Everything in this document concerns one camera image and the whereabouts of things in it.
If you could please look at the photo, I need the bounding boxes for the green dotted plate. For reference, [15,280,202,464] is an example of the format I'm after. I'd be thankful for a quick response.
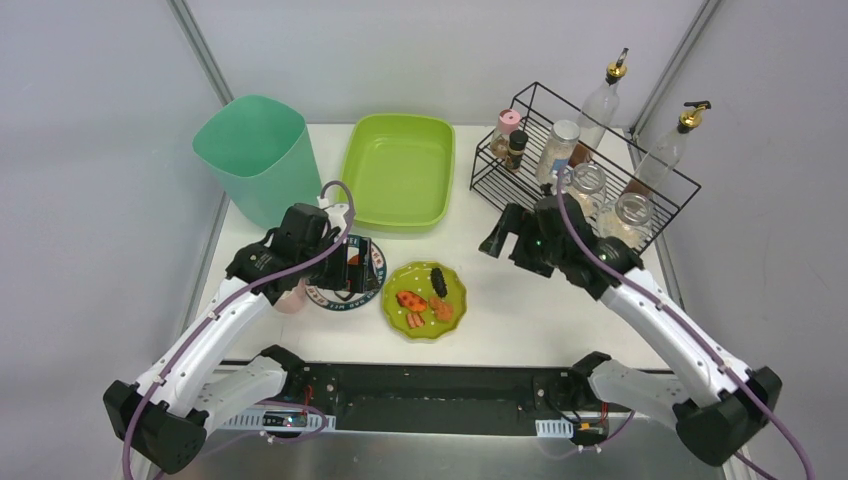
[381,261,468,341]

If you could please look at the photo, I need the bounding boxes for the small black cap spice bottle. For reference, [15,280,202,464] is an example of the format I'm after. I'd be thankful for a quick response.
[505,129,529,173]

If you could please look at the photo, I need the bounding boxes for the glass jar beige contents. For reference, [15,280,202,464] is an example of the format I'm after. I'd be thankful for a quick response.
[567,162,607,218]

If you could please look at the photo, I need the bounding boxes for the large glass jar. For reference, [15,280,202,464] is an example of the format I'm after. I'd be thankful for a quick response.
[596,192,653,250]

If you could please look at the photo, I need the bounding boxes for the pink lid spice jar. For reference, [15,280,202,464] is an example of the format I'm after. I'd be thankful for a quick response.
[489,109,522,159]

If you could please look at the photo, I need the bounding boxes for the white grain shaker jar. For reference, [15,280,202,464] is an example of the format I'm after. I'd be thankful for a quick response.
[535,120,581,186]

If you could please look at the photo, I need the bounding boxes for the tall oil bottle gold pump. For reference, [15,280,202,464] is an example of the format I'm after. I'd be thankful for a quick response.
[569,47,629,167]

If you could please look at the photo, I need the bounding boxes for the oil bottle gold spout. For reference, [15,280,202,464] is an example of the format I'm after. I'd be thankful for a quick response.
[624,100,712,197]

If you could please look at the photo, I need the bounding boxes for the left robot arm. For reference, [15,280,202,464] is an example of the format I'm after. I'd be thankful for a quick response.
[103,199,368,478]

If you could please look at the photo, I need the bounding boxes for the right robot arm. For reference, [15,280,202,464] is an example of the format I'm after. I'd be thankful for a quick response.
[479,195,783,467]

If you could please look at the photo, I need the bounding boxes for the white plate teal rim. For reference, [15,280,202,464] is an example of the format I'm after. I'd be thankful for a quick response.
[306,235,387,312]

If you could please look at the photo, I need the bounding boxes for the orange grilled fish piece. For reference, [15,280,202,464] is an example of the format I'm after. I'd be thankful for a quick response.
[395,291,429,313]

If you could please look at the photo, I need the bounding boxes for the pink white mug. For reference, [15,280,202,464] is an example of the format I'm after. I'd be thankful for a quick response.
[273,279,308,315]

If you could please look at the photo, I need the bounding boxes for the pork belly piece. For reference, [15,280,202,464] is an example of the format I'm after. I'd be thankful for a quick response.
[406,313,425,329]

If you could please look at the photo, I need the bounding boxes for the black sea cucumber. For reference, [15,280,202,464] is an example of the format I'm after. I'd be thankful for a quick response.
[429,267,448,299]

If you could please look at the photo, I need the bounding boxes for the fried chicken nugget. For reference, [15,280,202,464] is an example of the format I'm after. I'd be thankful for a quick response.
[429,296,454,323]

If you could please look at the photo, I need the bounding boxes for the lime green plastic basin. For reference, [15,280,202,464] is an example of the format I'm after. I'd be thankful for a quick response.
[340,113,456,234]

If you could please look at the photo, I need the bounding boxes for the teal plastic bin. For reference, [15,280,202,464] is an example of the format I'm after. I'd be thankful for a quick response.
[192,95,322,229]

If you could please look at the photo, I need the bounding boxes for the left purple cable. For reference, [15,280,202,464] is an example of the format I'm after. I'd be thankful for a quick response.
[122,180,358,480]

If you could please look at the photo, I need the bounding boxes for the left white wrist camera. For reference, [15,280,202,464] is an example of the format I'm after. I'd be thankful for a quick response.
[317,197,354,231]

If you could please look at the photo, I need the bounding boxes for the black wire rack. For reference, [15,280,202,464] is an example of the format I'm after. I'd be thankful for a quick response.
[469,82,701,253]

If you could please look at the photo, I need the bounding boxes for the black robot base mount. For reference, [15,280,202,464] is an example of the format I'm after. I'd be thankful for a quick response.
[275,363,603,436]

